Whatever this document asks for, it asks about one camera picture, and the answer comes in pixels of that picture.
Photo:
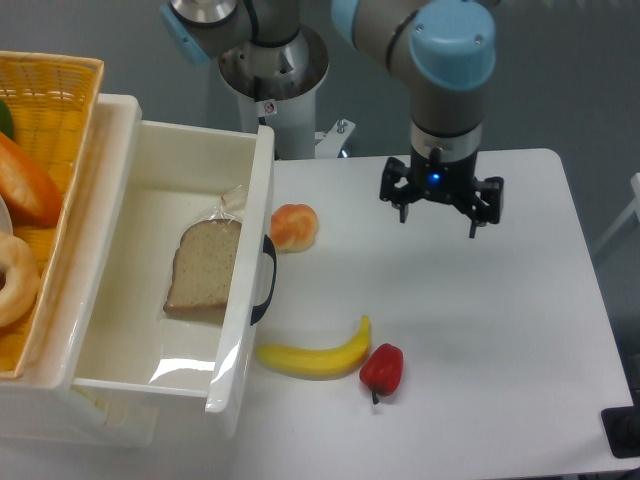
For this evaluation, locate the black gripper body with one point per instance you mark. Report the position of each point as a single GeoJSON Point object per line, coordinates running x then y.
{"type": "Point", "coordinates": [451, 183]}

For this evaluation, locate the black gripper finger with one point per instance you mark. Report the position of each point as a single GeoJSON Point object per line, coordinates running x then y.
{"type": "Point", "coordinates": [399, 188]}
{"type": "Point", "coordinates": [482, 202]}

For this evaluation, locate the white drawer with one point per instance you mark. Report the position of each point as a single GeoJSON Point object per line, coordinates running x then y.
{"type": "Point", "coordinates": [132, 348]}

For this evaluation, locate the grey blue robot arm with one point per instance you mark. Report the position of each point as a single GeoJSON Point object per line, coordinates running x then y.
{"type": "Point", "coordinates": [443, 52]}

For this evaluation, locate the white drawer cabinet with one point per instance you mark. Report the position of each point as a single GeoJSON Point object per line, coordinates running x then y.
{"type": "Point", "coordinates": [43, 404]}

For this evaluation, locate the orange knotted bread roll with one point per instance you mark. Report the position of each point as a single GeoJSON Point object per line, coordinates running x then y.
{"type": "Point", "coordinates": [294, 228]}

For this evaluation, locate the red bell pepper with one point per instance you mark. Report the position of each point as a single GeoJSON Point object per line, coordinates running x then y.
{"type": "Point", "coordinates": [382, 372]}

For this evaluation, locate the yellow banana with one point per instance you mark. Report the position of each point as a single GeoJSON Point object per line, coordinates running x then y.
{"type": "Point", "coordinates": [318, 364]}

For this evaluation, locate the bagged bread slice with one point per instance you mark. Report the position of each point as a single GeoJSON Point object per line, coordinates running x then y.
{"type": "Point", "coordinates": [204, 259]}

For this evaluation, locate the black device at edge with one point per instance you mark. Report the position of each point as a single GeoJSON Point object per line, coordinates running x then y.
{"type": "Point", "coordinates": [622, 430]}

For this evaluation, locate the yellow wicker basket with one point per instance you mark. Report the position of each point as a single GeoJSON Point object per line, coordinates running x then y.
{"type": "Point", "coordinates": [51, 99]}

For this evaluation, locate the orange baguette loaf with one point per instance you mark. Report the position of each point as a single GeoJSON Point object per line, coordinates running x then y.
{"type": "Point", "coordinates": [28, 190]}

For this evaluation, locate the beige bagel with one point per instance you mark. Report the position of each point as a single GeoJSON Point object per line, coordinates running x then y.
{"type": "Point", "coordinates": [20, 270]}

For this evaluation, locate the green vegetable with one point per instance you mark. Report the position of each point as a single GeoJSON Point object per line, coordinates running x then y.
{"type": "Point", "coordinates": [6, 121]}

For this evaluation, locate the white frame at right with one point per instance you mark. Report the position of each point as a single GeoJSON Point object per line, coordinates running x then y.
{"type": "Point", "coordinates": [620, 229]}

